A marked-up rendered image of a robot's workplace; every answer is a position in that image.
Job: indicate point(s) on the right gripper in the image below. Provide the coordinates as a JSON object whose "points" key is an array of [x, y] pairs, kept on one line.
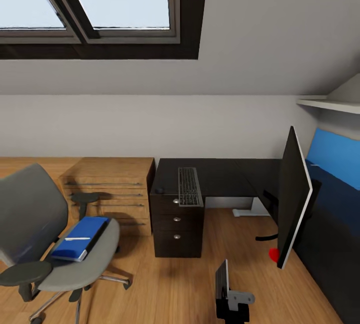
{"points": [[231, 316]]}

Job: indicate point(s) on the keyboard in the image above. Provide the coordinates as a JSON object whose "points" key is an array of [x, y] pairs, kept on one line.
{"points": [[189, 188]]}

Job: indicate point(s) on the desk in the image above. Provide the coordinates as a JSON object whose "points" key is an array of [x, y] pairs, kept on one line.
{"points": [[329, 244]]}

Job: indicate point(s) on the notebook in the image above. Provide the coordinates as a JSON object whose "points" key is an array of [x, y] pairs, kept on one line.
{"points": [[222, 281]]}

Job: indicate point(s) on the swivel chair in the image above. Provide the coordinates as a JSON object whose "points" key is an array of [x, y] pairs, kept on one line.
{"points": [[33, 213]]}

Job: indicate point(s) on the mouse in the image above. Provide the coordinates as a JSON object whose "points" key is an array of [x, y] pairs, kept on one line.
{"points": [[159, 190]]}

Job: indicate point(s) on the monitor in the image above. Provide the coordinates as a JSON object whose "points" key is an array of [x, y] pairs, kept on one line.
{"points": [[297, 195]]}

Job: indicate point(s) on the folder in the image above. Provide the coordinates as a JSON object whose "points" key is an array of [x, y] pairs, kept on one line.
{"points": [[78, 243]]}

